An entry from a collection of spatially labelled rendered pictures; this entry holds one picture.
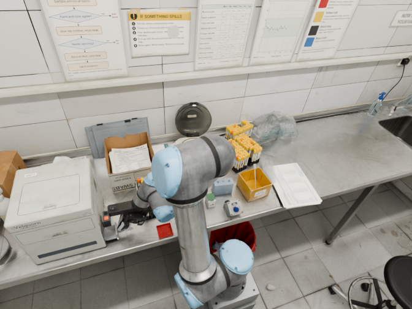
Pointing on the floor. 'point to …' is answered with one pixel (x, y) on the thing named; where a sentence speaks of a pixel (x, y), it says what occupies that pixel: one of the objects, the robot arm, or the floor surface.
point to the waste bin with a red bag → (244, 230)
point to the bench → (132, 243)
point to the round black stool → (401, 267)
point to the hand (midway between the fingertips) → (118, 229)
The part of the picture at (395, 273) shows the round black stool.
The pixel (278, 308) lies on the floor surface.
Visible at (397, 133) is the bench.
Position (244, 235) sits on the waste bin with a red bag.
